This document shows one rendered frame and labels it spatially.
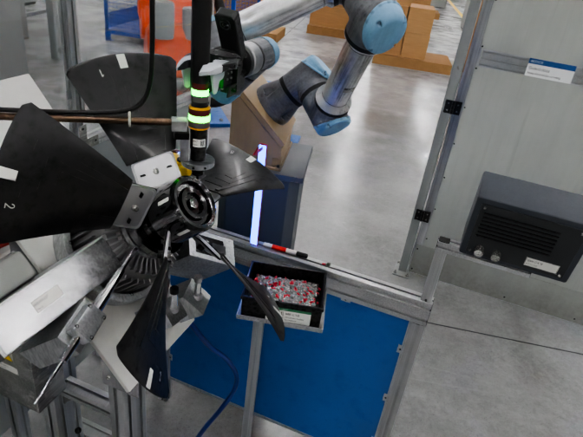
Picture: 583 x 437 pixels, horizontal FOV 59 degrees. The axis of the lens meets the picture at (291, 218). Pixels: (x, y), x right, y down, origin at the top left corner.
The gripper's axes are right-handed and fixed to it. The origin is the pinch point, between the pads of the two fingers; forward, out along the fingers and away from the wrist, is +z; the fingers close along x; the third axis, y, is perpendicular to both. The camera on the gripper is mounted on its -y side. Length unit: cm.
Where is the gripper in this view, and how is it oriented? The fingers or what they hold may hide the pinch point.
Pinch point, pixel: (192, 66)
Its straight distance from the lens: 102.5
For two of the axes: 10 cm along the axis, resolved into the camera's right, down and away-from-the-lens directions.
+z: -3.7, 4.1, -8.3
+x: -9.2, -2.8, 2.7
